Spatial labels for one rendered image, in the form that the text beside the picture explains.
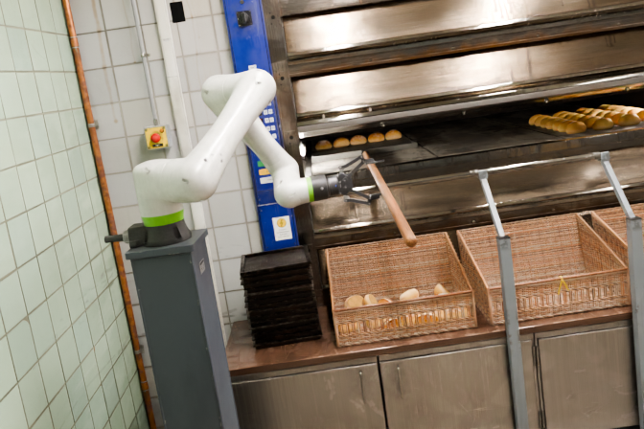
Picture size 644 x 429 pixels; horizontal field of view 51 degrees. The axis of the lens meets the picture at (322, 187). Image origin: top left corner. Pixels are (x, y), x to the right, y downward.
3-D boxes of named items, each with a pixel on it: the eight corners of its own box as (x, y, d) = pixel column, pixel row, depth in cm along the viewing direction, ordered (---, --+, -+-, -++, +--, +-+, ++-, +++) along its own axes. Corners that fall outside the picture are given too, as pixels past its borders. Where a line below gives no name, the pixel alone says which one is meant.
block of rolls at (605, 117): (526, 124, 371) (525, 115, 370) (612, 112, 371) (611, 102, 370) (568, 135, 311) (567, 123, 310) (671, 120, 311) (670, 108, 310)
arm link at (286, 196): (277, 216, 244) (274, 194, 236) (273, 192, 253) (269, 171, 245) (315, 210, 245) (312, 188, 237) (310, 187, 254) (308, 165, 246)
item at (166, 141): (150, 148, 294) (146, 126, 292) (173, 146, 294) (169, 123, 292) (147, 150, 287) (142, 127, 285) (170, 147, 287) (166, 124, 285)
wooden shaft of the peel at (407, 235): (418, 247, 168) (417, 236, 167) (406, 249, 168) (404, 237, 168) (369, 156, 336) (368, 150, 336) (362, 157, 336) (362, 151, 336)
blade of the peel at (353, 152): (418, 147, 345) (417, 142, 344) (311, 162, 346) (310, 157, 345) (408, 140, 380) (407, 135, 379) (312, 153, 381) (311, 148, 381)
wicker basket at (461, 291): (332, 305, 307) (323, 247, 302) (453, 288, 306) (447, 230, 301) (335, 349, 259) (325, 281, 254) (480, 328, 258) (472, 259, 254)
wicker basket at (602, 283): (460, 287, 306) (453, 229, 301) (582, 269, 306) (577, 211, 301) (490, 327, 258) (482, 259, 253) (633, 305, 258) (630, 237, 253)
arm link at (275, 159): (227, 134, 230) (254, 119, 228) (224, 114, 239) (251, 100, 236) (281, 194, 254) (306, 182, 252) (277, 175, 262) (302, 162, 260)
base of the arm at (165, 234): (100, 254, 199) (96, 235, 198) (117, 241, 214) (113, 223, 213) (185, 243, 197) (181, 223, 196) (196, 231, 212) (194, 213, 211)
